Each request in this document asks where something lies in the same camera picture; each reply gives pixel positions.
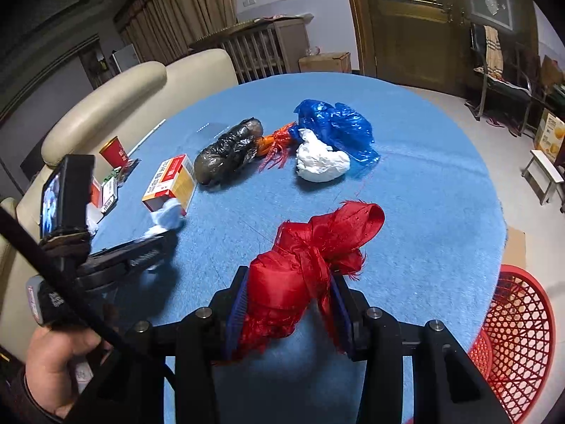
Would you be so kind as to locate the white plastic bag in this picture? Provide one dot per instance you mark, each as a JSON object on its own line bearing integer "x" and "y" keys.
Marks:
{"x": 320, "y": 163}

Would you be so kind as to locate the metal frame chair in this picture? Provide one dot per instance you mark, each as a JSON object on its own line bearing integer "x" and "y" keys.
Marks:
{"x": 499, "y": 86}

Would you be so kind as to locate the person's left forearm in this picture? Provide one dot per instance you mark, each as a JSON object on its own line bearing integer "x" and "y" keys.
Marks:
{"x": 17, "y": 406}

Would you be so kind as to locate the pale blue tissue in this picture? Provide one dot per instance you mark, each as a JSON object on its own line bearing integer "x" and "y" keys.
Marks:
{"x": 167, "y": 218}

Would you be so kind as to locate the person's left hand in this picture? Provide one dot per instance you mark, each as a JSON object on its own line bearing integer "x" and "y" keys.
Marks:
{"x": 48, "y": 362}

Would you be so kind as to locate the beige checked scarf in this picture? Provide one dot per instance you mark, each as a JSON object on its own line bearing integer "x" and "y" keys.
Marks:
{"x": 493, "y": 53}

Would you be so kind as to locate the red plastic basket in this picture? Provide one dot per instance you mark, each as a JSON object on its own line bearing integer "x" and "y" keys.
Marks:
{"x": 521, "y": 318}

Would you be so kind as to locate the orange mesh net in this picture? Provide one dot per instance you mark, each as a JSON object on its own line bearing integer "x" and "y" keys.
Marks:
{"x": 276, "y": 139}

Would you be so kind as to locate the white small box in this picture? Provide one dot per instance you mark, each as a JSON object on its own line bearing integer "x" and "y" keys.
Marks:
{"x": 109, "y": 196}

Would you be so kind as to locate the small white stool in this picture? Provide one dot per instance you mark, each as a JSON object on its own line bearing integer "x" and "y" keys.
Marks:
{"x": 545, "y": 170}

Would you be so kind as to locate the thin white stick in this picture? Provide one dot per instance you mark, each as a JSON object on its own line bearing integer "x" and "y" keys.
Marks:
{"x": 148, "y": 136}

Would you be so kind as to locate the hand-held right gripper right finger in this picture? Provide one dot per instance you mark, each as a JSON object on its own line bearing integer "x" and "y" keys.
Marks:
{"x": 342, "y": 320}

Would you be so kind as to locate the orange printed carton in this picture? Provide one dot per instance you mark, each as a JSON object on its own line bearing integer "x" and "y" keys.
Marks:
{"x": 549, "y": 137}

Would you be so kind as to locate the beige leather chair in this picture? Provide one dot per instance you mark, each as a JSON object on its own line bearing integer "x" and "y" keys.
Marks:
{"x": 13, "y": 282}
{"x": 101, "y": 97}
{"x": 198, "y": 70}

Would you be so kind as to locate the black plastic bag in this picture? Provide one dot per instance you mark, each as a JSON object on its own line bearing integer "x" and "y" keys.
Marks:
{"x": 225, "y": 152}

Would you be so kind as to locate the brown cardboard box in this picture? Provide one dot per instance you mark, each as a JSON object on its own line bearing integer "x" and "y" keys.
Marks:
{"x": 324, "y": 62}

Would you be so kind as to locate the tan cardboard box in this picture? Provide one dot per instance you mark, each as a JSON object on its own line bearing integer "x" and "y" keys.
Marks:
{"x": 552, "y": 73}

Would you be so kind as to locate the blue plastic bag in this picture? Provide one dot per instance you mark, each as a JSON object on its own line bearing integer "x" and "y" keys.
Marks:
{"x": 344, "y": 128}

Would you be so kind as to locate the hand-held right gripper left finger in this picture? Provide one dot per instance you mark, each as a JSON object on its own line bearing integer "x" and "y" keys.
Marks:
{"x": 236, "y": 311}

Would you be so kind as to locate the black small packet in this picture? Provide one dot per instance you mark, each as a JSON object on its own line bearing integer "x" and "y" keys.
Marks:
{"x": 130, "y": 168}

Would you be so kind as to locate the green small packet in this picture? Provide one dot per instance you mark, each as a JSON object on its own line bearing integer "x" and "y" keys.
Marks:
{"x": 111, "y": 177}

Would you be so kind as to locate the brown wooden door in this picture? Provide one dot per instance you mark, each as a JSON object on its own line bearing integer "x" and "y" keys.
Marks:
{"x": 410, "y": 39}

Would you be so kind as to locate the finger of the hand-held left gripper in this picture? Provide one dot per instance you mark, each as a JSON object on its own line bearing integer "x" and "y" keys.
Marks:
{"x": 150, "y": 251}

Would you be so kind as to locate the pink slippers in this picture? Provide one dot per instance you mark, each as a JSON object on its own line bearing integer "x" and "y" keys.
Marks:
{"x": 496, "y": 121}

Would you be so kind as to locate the flat cardboard sheet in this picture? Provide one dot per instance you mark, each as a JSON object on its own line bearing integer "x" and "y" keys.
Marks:
{"x": 514, "y": 247}

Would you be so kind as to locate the red mesh cloth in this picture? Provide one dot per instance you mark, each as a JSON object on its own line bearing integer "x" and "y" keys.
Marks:
{"x": 282, "y": 282}

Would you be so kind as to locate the wooden baby crib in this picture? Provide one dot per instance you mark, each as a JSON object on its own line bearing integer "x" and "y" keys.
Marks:
{"x": 256, "y": 48}

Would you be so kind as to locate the red paper cup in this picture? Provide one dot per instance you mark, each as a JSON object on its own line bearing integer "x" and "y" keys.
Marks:
{"x": 115, "y": 152}

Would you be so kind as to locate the orange white medicine box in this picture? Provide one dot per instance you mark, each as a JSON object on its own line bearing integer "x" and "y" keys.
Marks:
{"x": 170, "y": 179}

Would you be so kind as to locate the beige pleated curtain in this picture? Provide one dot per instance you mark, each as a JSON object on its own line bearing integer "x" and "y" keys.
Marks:
{"x": 176, "y": 9}

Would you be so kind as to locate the white standing appliance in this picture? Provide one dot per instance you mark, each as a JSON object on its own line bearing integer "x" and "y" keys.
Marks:
{"x": 126, "y": 59}

